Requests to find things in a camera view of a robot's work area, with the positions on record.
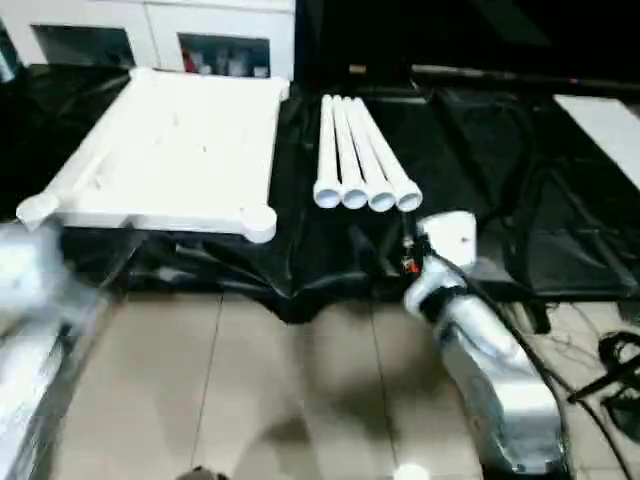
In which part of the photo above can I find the white plastic table leg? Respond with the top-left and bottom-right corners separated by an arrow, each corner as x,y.
352,95 -> 425,214
343,95 -> 398,214
332,95 -> 370,211
313,94 -> 345,210

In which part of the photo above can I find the black work mat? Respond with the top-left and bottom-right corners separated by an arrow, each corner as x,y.
0,62 -> 640,326

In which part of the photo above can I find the dark low shelf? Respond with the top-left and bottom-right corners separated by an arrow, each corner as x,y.
410,63 -> 640,93

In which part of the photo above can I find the white flat board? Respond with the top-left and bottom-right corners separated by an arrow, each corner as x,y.
553,94 -> 640,193

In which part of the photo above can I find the white cabinet with glass doors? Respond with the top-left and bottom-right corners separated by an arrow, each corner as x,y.
0,0 -> 297,83

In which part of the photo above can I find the black floor cable bundle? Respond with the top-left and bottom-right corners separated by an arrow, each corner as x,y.
570,330 -> 640,446

